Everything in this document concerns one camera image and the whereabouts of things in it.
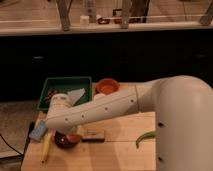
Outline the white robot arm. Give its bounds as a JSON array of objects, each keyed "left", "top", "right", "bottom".
[{"left": 46, "top": 75, "right": 213, "bottom": 171}]

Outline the yellow banana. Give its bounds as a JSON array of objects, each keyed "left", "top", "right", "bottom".
[{"left": 41, "top": 133, "right": 52, "bottom": 163}]

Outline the brown pine cone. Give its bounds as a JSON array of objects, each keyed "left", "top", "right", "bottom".
[{"left": 44, "top": 89, "right": 59, "bottom": 105}]

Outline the green cucumber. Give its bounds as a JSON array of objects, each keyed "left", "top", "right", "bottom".
[{"left": 135, "top": 131, "right": 156, "bottom": 148}]

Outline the orange bowl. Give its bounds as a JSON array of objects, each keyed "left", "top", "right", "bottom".
[{"left": 95, "top": 78, "right": 120, "bottom": 95}]

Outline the white jar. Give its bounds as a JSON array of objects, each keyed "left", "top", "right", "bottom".
[{"left": 93, "top": 93, "right": 106, "bottom": 100}]

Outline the green tray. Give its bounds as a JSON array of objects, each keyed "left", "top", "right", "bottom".
[{"left": 38, "top": 76, "right": 92, "bottom": 112}]

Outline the black cable left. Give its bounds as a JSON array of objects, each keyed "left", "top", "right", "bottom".
[{"left": 0, "top": 133, "right": 25, "bottom": 158}]

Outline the dark purple bowl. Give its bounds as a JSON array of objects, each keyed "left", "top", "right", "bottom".
[{"left": 54, "top": 132, "right": 79, "bottom": 149}]

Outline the blue sponge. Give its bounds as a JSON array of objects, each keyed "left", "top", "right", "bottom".
[{"left": 29, "top": 120, "right": 47, "bottom": 142}]

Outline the white cloth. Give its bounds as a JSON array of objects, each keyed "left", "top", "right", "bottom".
[{"left": 68, "top": 88, "right": 85, "bottom": 104}]

